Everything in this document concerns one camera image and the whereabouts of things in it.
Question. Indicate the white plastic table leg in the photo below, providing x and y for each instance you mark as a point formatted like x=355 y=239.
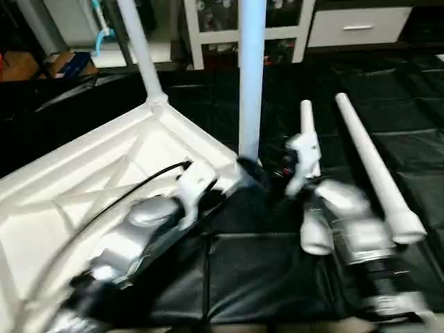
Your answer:
x=309 y=139
x=142 y=52
x=374 y=166
x=251 y=76

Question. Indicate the small blue box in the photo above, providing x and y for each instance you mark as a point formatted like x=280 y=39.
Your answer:
x=69 y=64

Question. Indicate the black work mat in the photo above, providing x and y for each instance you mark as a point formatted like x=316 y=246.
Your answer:
x=402 y=104

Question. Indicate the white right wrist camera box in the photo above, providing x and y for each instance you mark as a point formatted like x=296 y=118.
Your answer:
x=304 y=159

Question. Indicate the light blue hanger hook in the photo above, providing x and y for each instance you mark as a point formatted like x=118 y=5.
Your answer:
x=103 y=31

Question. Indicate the white drawer cabinet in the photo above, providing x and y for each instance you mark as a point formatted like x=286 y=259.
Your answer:
x=222 y=28
x=357 y=26

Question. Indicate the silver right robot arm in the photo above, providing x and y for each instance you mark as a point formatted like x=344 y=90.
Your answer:
x=361 y=236

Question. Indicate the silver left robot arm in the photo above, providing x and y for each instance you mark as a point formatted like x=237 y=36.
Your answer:
x=132 y=250

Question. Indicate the white plastic table top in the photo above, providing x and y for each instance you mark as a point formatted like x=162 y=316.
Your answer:
x=69 y=194

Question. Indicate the cardboard box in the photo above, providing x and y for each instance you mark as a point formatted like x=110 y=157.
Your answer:
x=17 y=66

